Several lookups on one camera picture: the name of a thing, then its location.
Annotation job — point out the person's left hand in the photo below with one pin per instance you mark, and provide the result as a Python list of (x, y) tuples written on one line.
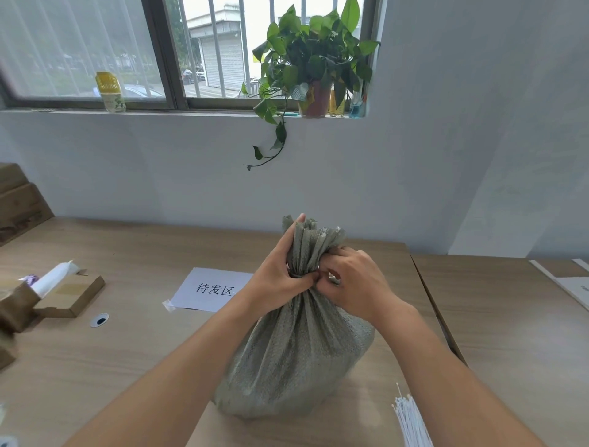
[(276, 281)]

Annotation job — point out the person's right hand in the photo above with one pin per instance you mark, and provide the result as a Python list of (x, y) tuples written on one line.
[(359, 290)]

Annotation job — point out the green woven sack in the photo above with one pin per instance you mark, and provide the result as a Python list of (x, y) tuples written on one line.
[(294, 359)]

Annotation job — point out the bundle of white cable ties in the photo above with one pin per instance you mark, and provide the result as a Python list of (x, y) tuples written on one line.
[(412, 423)]

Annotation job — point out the person's left forearm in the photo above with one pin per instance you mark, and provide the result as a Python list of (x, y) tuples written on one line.
[(175, 382)]

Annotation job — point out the person's right forearm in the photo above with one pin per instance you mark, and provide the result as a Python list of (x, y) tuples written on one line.
[(451, 382)]

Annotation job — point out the white paper sign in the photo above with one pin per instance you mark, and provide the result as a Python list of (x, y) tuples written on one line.
[(207, 290)]

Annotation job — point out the blue glass bottle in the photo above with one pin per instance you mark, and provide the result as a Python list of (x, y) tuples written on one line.
[(356, 110)]

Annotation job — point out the silver round desk grommet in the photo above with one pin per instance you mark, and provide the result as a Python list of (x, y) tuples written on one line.
[(99, 320)]

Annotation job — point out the yellow glass bottle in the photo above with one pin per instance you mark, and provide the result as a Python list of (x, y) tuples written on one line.
[(336, 108)]

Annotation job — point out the flat cardboard with white sheets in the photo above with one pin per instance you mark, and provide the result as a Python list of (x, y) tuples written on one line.
[(575, 288)]

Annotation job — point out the white rolled sheet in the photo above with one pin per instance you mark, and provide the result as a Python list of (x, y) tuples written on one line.
[(53, 276)]

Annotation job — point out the green potted plant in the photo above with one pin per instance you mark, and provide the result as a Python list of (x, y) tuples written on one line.
[(313, 50)]

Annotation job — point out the purple wrapped item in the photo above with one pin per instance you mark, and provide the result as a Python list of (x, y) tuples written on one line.
[(29, 279)]

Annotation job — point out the yellow drink bottle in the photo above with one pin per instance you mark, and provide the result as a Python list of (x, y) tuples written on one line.
[(110, 92)]

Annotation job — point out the open brown cardboard box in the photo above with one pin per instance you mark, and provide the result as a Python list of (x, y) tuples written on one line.
[(20, 306)]

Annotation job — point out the dark framed barred window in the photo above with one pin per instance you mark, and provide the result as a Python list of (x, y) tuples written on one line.
[(163, 46)]

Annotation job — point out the large plain cardboard box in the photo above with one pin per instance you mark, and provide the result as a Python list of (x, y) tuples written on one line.
[(11, 177)]

